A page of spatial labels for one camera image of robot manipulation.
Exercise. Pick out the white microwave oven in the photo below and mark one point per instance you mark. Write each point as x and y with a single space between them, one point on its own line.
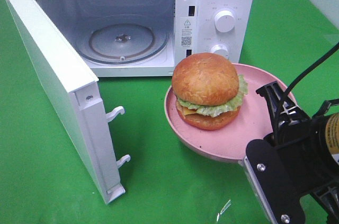
189 23

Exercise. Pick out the burger with lettuce and cheese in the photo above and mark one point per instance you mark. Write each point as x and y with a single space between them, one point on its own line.
209 91

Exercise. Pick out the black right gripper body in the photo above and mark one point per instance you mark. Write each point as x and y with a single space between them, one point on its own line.
309 153

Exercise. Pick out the white microwave knob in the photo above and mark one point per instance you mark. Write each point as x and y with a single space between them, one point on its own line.
220 49
225 21

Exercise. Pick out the clear tape patch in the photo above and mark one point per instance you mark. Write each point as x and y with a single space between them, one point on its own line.
223 210

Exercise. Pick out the pink round plate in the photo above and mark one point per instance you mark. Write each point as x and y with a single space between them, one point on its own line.
228 144

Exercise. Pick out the white microwave door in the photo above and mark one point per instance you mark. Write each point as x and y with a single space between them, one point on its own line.
72 89

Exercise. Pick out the upper white microwave knob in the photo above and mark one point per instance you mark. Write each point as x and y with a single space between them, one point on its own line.
225 21

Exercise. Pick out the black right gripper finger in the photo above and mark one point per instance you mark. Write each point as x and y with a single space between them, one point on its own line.
289 122
327 198

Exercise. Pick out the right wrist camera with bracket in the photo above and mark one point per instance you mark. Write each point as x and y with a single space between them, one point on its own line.
271 183

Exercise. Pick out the lower white microwave knob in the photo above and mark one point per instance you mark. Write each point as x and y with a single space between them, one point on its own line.
220 49

